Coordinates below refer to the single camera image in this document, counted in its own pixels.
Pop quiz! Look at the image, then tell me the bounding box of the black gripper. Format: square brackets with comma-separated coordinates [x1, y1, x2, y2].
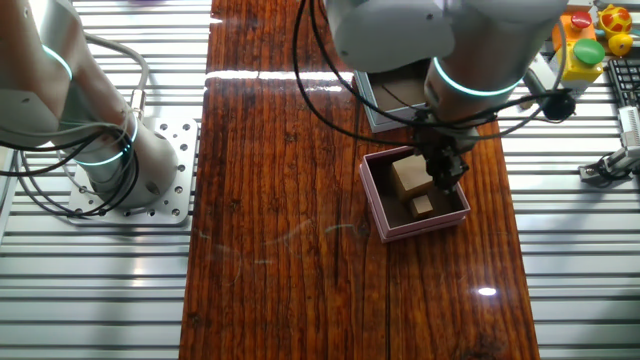
[414, 113, 481, 196]

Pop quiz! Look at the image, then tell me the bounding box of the large wooden cube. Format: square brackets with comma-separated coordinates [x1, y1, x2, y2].
[389, 153, 435, 204]

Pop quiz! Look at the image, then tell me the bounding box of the small wooden cube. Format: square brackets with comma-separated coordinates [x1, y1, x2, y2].
[409, 193, 435, 220]

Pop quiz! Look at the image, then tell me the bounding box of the pink cardboard box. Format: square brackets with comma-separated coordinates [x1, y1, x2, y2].
[358, 144, 472, 245]

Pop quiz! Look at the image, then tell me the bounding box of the light blue cardboard box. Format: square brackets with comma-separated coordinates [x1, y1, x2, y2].
[353, 59, 432, 134]

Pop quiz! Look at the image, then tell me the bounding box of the yellow box green button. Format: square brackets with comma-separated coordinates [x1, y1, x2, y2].
[548, 38, 607, 92]

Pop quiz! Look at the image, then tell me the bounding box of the red emergency stop button box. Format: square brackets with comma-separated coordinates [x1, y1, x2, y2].
[551, 10, 597, 52]

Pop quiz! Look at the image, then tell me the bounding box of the glossy wood-grain board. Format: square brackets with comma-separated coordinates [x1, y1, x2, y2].
[178, 0, 541, 360]

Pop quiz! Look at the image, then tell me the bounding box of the black keyboard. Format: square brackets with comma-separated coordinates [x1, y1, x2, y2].
[605, 58, 640, 109]

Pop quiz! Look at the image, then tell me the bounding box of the yellow spotted toy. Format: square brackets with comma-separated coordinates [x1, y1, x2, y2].
[597, 3, 635, 57]

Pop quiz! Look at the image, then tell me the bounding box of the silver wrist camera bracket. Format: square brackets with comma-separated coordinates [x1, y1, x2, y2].
[519, 67, 576, 122]

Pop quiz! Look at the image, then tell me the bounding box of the small silver camera on mount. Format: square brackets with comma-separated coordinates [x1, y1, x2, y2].
[578, 105, 640, 184]

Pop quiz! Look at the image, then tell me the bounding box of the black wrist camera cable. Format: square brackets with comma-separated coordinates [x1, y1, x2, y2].
[291, 0, 571, 147]

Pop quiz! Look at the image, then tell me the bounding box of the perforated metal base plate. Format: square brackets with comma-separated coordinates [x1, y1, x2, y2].
[67, 117, 200, 227]

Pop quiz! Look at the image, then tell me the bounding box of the black cable bundle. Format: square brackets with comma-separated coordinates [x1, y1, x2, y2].
[0, 117, 144, 219]

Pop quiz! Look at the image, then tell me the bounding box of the thick grey cable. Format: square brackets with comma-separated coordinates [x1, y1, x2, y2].
[82, 32, 151, 121]

